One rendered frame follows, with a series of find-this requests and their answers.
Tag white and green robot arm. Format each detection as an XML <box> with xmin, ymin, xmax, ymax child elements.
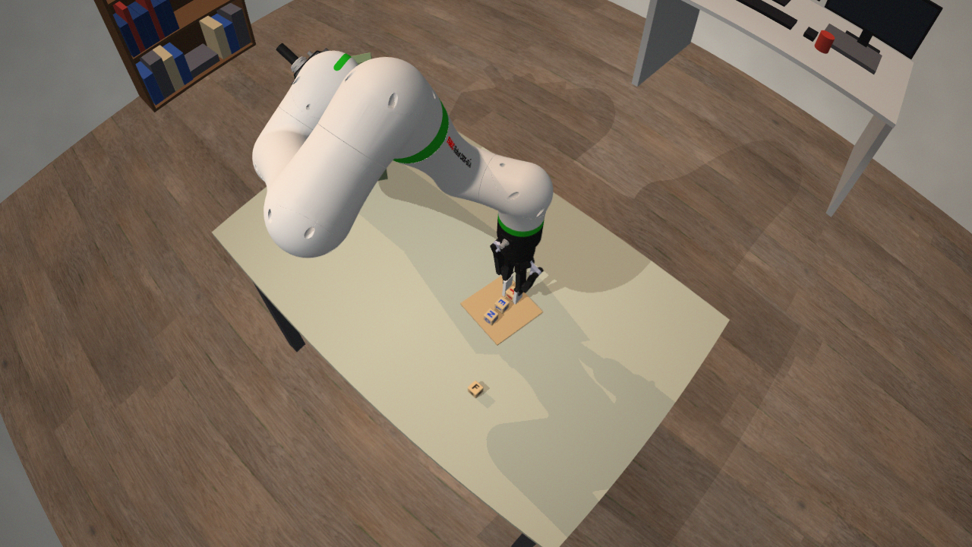
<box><xmin>252</xmin><ymin>43</ymin><xmax>554</xmax><ymax>258</ymax></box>

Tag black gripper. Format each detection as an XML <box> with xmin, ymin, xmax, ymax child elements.
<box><xmin>490</xmin><ymin>239</ymin><xmax>544</xmax><ymax>304</ymax></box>

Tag tan square mat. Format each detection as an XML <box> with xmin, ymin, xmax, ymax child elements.
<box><xmin>460</xmin><ymin>276</ymin><xmax>543</xmax><ymax>345</ymax></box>

